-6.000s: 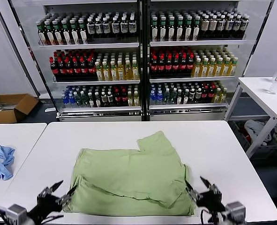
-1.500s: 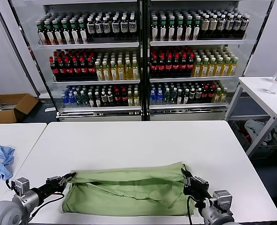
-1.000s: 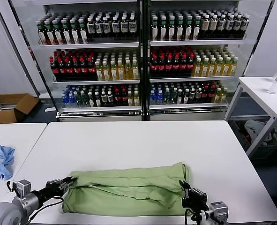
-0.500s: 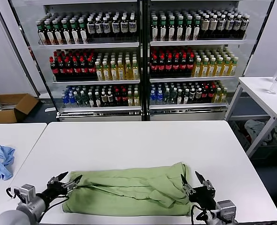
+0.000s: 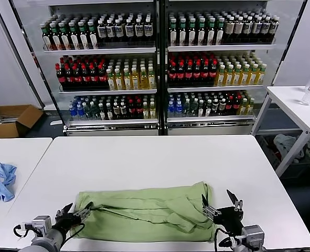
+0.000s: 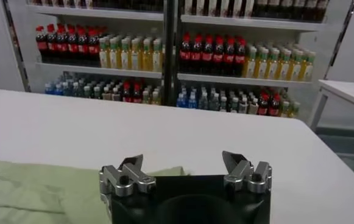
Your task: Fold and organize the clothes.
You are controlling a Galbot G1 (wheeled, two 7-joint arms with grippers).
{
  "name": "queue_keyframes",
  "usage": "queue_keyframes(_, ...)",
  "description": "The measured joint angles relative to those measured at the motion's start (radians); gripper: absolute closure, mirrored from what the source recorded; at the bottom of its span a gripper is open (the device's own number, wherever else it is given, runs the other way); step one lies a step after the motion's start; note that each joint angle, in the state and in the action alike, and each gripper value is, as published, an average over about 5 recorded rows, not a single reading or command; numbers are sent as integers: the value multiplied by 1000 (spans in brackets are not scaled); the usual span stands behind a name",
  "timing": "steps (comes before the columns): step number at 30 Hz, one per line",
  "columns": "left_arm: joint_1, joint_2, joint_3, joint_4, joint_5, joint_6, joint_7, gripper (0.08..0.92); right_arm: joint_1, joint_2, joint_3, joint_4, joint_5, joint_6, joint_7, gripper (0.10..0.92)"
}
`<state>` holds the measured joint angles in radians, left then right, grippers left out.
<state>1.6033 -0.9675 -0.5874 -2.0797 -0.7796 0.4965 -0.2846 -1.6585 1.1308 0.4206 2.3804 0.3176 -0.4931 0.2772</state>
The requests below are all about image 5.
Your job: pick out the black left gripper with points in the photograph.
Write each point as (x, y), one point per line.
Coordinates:
(68, 221)

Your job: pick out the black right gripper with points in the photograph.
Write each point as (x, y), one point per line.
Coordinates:
(229, 218)

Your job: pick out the green polo shirt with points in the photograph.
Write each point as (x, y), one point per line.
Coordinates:
(144, 202)

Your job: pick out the dark mesh laundry basket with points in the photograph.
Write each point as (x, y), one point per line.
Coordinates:
(266, 147)

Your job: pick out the white beverage display cabinet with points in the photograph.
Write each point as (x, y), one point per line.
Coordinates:
(209, 131)
(105, 132)

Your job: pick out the crumpled light blue cloth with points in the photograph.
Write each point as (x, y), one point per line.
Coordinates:
(0, 181)

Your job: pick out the crumpled white cloth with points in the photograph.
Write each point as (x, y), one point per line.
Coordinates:
(286, 143)

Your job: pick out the white metal shelf board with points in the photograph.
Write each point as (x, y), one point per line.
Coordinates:
(99, 50)
(112, 122)
(107, 92)
(215, 88)
(220, 48)
(209, 119)

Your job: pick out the small white flat object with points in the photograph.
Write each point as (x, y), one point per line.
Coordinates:
(55, 122)

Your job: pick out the blue sports drink bottle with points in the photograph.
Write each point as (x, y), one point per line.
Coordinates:
(72, 114)
(178, 109)
(79, 113)
(171, 110)

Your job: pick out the clear green tinted bottle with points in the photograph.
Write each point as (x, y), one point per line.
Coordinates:
(194, 109)
(186, 109)
(93, 113)
(86, 113)

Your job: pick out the small white cap dark bottle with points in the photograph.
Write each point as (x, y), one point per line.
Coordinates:
(208, 108)
(101, 113)
(109, 112)
(201, 109)

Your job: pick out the small beige label dark bottle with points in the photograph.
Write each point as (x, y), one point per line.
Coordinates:
(116, 111)
(222, 106)
(215, 106)
(123, 111)

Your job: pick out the small red cap dark bottle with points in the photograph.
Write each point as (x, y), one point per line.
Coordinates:
(131, 111)
(138, 111)
(229, 106)
(237, 105)

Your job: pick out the small pale yellow tea bottle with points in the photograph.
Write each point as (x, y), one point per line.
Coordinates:
(145, 111)
(250, 107)
(152, 111)
(243, 107)

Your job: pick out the open cardboard box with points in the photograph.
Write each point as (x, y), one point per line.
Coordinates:
(2, 131)

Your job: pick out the bundle of metal rods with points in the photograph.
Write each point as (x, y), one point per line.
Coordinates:
(5, 118)

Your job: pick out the white side table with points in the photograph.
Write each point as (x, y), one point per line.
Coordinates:
(286, 99)

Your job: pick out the green cap yellow drink bottle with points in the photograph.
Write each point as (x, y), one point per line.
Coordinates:
(236, 77)
(219, 77)
(252, 76)
(260, 76)
(228, 77)
(244, 76)

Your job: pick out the red cap cola bottle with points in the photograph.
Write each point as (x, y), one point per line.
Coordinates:
(181, 74)
(212, 74)
(61, 78)
(77, 78)
(86, 78)
(196, 74)
(94, 78)
(69, 78)
(172, 74)
(188, 74)
(102, 77)
(204, 74)

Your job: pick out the white cap yellow drink bottle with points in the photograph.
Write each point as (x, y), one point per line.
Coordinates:
(127, 81)
(110, 81)
(118, 81)
(143, 81)
(151, 80)
(135, 81)

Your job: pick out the green cap dark tea bottle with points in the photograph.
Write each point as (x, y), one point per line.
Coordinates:
(191, 35)
(75, 40)
(211, 35)
(182, 35)
(173, 35)
(93, 40)
(84, 40)
(220, 34)
(201, 35)
(57, 41)
(47, 42)
(66, 41)

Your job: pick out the black framed glass door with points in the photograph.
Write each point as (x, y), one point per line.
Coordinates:
(26, 39)
(288, 39)

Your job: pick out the white cap beige label bottle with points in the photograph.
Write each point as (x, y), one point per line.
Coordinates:
(229, 29)
(247, 28)
(238, 28)
(274, 27)
(266, 27)
(257, 27)

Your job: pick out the white cap navy label bottle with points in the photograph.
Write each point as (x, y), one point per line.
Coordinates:
(129, 31)
(148, 29)
(101, 31)
(119, 31)
(110, 31)
(139, 30)

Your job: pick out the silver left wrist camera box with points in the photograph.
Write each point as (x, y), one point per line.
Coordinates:
(42, 223)

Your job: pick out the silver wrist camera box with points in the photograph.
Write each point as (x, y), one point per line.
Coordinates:
(42, 223)
(253, 232)

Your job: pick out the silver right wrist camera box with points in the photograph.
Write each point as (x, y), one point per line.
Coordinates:
(253, 232)

